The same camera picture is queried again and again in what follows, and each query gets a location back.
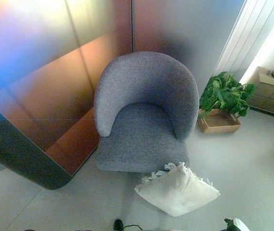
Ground brown wooden dark-edged cabinet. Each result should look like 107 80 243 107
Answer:
0 34 112 192

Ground beige sideboard cabinet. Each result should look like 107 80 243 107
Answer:
244 66 274 118

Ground white fringed pillow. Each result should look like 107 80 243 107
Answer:
134 162 221 218

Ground white vertical blinds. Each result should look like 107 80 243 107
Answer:
213 0 274 85

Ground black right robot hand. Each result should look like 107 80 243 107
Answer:
224 217 249 231

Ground wooden tray basket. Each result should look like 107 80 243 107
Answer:
197 108 242 135

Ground green leafy potted plant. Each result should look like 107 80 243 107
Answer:
198 71 258 119

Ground grey fabric armchair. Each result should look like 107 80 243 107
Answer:
93 51 199 173

